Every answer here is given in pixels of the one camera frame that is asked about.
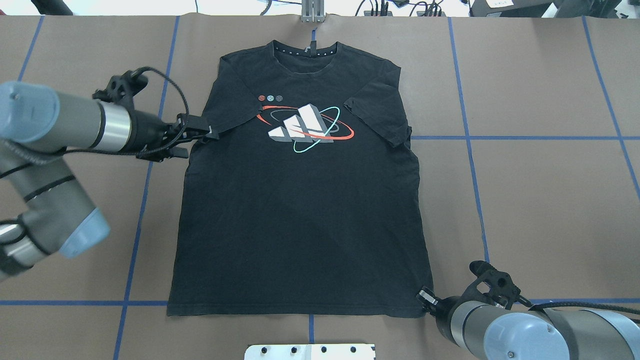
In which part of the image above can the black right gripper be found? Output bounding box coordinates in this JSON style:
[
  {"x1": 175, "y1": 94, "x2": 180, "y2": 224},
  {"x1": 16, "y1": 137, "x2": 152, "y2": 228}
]
[{"x1": 417, "y1": 287, "x2": 458, "y2": 341}]

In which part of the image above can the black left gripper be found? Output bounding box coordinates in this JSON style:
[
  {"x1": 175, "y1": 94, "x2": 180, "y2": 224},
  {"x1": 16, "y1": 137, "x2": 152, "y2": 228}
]
[{"x1": 130, "y1": 111, "x2": 219, "y2": 162}]

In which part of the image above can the black graphic t-shirt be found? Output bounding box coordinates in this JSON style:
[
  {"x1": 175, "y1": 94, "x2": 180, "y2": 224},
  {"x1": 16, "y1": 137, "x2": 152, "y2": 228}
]
[{"x1": 166, "y1": 40, "x2": 434, "y2": 318}]

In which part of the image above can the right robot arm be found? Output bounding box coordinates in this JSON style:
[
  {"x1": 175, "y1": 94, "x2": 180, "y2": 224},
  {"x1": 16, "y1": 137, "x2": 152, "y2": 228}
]
[{"x1": 416, "y1": 287, "x2": 640, "y2": 360}]

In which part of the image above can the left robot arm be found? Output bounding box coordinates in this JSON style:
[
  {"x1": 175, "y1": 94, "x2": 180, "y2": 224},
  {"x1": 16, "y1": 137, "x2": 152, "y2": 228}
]
[{"x1": 0, "y1": 73, "x2": 218, "y2": 281}]

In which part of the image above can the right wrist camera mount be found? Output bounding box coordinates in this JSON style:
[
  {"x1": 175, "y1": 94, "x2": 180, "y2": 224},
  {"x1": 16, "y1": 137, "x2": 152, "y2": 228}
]
[{"x1": 469, "y1": 260, "x2": 533, "y2": 310}]

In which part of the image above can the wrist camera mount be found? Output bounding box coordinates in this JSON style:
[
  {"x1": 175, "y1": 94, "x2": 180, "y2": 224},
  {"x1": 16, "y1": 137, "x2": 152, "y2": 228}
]
[
  {"x1": 91, "y1": 70, "x2": 149, "y2": 110},
  {"x1": 469, "y1": 260, "x2": 533, "y2": 310}
]

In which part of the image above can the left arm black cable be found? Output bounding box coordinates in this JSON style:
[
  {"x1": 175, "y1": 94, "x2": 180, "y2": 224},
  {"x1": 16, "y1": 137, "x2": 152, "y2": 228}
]
[{"x1": 131, "y1": 66, "x2": 191, "y2": 118}]

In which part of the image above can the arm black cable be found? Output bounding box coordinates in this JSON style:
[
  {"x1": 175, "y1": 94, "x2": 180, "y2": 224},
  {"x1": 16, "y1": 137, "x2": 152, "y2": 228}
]
[
  {"x1": 131, "y1": 66, "x2": 191, "y2": 118},
  {"x1": 520, "y1": 295, "x2": 640, "y2": 317}
]

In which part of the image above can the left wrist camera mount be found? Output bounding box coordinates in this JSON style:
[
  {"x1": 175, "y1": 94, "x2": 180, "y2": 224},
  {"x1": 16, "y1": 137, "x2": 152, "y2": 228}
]
[{"x1": 91, "y1": 70, "x2": 149, "y2": 110}]

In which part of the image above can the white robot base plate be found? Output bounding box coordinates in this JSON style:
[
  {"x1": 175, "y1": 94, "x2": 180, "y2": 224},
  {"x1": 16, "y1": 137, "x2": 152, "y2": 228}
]
[{"x1": 243, "y1": 342, "x2": 377, "y2": 360}]

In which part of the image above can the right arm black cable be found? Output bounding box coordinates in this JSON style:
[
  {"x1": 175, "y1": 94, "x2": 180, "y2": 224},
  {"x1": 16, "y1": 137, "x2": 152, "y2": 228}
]
[{"x1": 520, "y1": 295, "x2": 640, "y2": 317}]

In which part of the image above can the aluminium frame post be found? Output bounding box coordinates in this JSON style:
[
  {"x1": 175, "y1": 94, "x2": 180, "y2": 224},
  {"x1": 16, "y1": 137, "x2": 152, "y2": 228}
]
[{"x1": 300, "y1": 0, "x2": 326, "y2": 24}]

